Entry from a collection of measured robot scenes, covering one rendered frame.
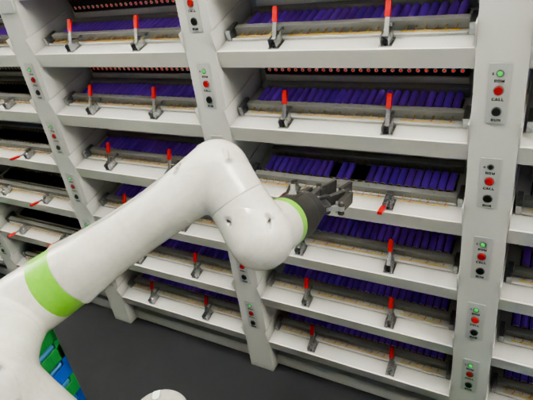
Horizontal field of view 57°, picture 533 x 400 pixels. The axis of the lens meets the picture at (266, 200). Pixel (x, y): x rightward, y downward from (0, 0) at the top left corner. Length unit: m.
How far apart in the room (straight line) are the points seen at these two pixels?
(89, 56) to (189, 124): 0.37
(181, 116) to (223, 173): 0.72
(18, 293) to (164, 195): 0.29
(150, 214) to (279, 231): 0.21
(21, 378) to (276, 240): 0.41
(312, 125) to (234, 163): 0.50
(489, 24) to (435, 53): 0.11
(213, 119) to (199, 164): 0.59
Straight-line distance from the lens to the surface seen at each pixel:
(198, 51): 1.31
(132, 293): 2.15
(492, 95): 1.08
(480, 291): 1.33
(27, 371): 0.82
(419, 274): 1.37
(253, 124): 1.31
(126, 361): 2.10
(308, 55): 1.16
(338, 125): 1.22
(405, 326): 1.51
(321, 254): 1.44
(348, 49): 1.12
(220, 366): 1.95
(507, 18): 1.04
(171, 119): 1.47
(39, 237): 2.37
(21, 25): 1.77
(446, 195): 1.25
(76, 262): 0.85
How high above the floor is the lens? 1.41
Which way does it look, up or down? 29 degrees down
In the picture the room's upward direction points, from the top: 9 degrees counter-clockwise
